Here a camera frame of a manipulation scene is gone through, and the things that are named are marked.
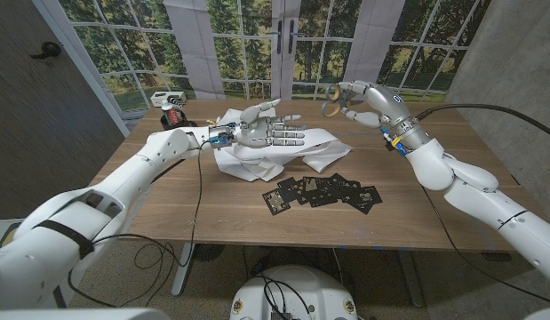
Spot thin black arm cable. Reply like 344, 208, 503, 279
420, 184, 550, 308
68, 141, 204, 308

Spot black wall hook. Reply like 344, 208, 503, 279
29, 41, 62, 60

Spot black ribbed round object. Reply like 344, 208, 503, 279
193, 243, 226, 262

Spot white red toothpaste tube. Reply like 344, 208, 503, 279
161, 100, 183, 126

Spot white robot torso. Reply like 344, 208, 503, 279
229, 265, 359, 320

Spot white power strip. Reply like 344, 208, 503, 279
150, 91, 187, 108

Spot black yellow footprint pad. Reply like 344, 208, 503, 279
0, 220, 25, 249

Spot black playing card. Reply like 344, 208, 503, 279
307, 188, 340, 209
276, 176, 303, 204
321, 175, 342, 193
345, 185, 384, 216
326, 172, 363, 196
261, 188, 292, 217
300, 175, 323, 199

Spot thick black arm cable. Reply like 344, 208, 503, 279
414, 103, 550, 142
52, 158, 187, 308

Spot white table leg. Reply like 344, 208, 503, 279
171, 242, 196, 297

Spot dark brown mug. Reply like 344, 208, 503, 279
160, 110, 198, 132

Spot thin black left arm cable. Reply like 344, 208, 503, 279
68, 141, 204, 308

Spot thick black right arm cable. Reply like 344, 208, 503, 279
414, 103, 550, 142

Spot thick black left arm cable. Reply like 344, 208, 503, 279
52, 158, 187, 308

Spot orange handled scissors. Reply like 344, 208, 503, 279
321, 84, 354, 119

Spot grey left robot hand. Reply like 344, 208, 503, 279
210, 98, 308, 149

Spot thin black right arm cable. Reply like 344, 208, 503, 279
420, 184, 550, 308

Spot white receipt paper strip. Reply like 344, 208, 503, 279
213, 104, 354, 183

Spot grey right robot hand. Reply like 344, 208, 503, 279
338, 80, 432, 156

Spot printed forest window backdrop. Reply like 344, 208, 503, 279
32, 0, 493, 137

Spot grey table leg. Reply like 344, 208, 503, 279
397, 249, 426, 308

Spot black torso cable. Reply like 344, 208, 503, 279
251, 273, 312, 320

